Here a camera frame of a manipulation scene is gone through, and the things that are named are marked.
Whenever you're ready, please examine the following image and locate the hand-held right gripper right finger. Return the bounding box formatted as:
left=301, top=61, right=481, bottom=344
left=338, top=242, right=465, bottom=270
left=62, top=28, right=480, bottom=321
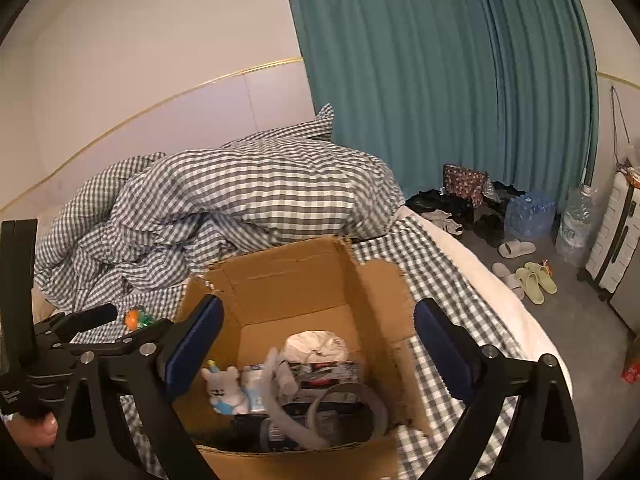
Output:
left=413, top=297, right=583, bottom=480

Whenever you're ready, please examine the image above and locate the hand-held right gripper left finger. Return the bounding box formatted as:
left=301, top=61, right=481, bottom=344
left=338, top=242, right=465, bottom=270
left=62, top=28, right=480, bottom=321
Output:
left=55, top=294, right=225, bottom=480

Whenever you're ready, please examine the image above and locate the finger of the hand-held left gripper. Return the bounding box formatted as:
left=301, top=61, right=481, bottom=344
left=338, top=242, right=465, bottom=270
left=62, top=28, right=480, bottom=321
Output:
left=34, top=303, right=119, bottom=350
left=0, top=219, right=39, bottom=333

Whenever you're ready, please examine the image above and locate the white plush toy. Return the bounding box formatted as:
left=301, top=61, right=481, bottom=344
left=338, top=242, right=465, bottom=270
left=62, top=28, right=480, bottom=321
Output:
left=201, top=360, right=247, bottom=416

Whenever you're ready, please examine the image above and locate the blue and white milk carton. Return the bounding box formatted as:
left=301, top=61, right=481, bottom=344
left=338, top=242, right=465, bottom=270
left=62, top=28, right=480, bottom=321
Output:
left=242, top=364, right=272, bottom=413

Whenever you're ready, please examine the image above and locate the grey tape roll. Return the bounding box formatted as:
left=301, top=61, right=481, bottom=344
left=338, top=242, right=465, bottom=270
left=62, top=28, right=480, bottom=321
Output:
left=265, top=382, right=391, bottom=453

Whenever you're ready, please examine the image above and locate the white plastic bag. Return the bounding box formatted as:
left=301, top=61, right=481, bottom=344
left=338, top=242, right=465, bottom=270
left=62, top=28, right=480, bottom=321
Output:
left=284, top=330, right=348, bottom=363

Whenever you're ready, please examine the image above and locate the black and white packet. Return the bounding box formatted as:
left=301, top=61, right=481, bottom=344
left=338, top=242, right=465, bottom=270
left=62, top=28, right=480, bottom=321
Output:
left=287, top=360, right=361, bottom=403

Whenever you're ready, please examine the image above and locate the dark plastic bottle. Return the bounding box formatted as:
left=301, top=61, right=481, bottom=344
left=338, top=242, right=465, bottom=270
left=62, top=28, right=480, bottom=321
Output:
left=260, top=417, right=301, bottom=453

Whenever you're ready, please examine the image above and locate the brown cardboard box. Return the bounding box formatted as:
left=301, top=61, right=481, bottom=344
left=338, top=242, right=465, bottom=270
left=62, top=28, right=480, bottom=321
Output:
left=172, top=234, right=436, bottom=480

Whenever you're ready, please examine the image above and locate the person's left hand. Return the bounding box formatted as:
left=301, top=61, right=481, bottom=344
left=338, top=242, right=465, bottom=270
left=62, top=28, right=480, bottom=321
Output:
left=9, top=412, right=58, bottom=453

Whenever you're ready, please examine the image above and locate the white mattress cover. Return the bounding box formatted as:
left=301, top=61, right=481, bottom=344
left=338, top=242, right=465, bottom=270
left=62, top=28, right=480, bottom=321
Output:
left=407, top=207, right=573, bottom=411

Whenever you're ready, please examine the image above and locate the white slipper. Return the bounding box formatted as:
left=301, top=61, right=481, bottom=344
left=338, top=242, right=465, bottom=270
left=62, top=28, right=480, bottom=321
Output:
left=491, top=261, right=526, bottom=300
left=497, top=240, right=537, bottom=259

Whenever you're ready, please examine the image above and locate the green slipper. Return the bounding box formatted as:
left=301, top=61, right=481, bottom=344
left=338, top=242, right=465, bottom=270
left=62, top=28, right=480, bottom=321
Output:
left=515, top=267, right=545, bottom=305
left=525, top=261, right=557, bottom=295

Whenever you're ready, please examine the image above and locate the white sneakers pair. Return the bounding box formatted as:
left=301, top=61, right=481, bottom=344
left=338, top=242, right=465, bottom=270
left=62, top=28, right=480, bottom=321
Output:
left=422, top=209, right=463, bottom=236

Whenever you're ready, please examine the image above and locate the grey checked duvet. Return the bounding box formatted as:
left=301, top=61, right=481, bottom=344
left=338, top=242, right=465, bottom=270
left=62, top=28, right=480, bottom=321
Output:
left=35, top=104, right=406, bottom=311

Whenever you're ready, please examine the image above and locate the pack of water bottles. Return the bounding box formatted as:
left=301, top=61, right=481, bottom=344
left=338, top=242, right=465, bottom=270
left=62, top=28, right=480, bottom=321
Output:
left=504, top=191, right=557, bottom=243

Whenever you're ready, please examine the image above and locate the patterned brown bag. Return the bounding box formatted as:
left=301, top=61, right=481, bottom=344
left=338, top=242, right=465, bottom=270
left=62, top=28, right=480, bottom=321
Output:
left=442, top=164, right=490, bottom=208

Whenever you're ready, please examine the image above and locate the large clear water jug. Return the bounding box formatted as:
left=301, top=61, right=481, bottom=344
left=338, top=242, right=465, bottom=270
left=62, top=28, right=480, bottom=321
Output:
left=555, top=185, right=598, bottom=267

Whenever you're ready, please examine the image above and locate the red packet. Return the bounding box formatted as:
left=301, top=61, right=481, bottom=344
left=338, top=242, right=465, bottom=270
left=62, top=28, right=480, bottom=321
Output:
left=622, top=335, right=640, bottom=381

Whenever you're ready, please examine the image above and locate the white ribbed suitcase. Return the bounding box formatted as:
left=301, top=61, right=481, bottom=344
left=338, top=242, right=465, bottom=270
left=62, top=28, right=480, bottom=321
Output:
left=577, top=162, right=640, bottom=303

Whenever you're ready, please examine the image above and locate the teal curtain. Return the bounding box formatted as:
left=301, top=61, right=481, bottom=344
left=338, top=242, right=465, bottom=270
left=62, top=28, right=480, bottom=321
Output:
left=279, top=0, right=599, bottom=211

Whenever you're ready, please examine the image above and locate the black wall cable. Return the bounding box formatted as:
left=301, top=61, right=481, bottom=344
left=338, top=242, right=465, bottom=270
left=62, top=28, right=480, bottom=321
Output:
left=610, top=85, right=633, bottom=166

